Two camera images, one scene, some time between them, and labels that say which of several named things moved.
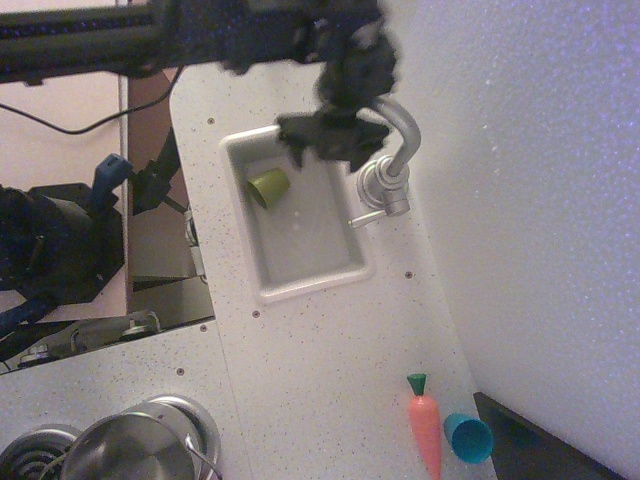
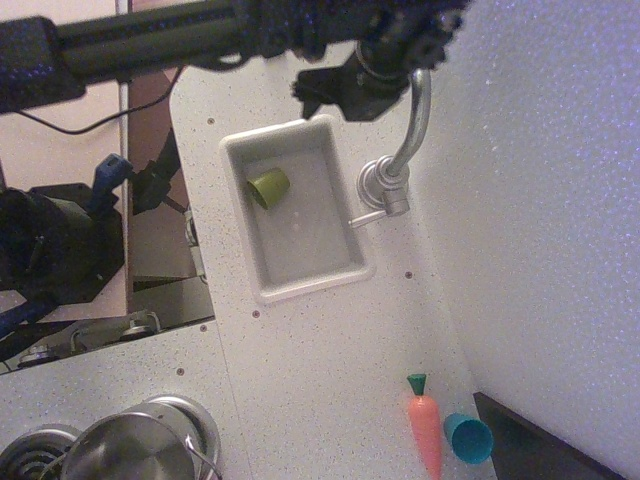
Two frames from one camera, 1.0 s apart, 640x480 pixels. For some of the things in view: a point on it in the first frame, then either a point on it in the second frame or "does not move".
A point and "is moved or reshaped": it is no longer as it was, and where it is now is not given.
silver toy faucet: [385, 181] is moved or reshaped
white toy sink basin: [295, 222] does not move
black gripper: [353, 76] to [390, 50]
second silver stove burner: [38, 453] does not move
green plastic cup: [271, 186] does not move
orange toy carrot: [423, 415] does not move
